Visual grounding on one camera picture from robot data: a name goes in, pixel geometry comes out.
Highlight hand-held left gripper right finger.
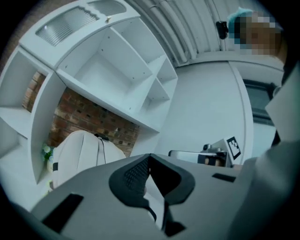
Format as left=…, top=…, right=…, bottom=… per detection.
left=149, top=153, right=253, bottom=240

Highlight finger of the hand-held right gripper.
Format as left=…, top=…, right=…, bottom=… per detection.
left=168, top=150, right=203, bottom=163

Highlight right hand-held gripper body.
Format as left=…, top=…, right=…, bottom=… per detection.
left=196, top=135, right=242, bottom=169

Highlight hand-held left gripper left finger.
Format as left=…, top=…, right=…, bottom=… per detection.
left=31, top=153, right=165, bottom=240

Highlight white backpack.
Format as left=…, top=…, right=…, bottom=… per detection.
left=50, top=130, right=187, bottom=237

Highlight person's right hand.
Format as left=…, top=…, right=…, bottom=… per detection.
left=204, top=157, right=226, bottom=167

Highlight dark window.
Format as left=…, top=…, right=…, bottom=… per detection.
left=243, top=79, right=279, bottom=124

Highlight potted white flowers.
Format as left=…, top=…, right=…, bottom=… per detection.
left=41, top=143, right=56, bottom=174

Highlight white table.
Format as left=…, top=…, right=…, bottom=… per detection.
left=0, top=147, right=57, bottom=212

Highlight person's black shirt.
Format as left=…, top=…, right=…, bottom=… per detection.
left=280, top=35, right=300, bottom=88

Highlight white open shelf unit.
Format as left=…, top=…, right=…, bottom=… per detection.
left=0, top=0, right=179, bottom=186

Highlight white ceiling pipe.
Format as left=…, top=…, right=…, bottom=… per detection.
left=145, top=2, right=186, bottom=65
left=161, top=0, right=199, bottom=62

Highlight teal head cap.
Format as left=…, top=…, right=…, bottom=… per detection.
left=226, top=6, right=256, bottom=31

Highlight white glass cabinet door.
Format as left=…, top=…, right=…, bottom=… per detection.
left=19, top=0, right=142, bottom=71

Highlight black head camera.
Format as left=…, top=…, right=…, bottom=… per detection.
left=215, top=20, right=230, bottom=40

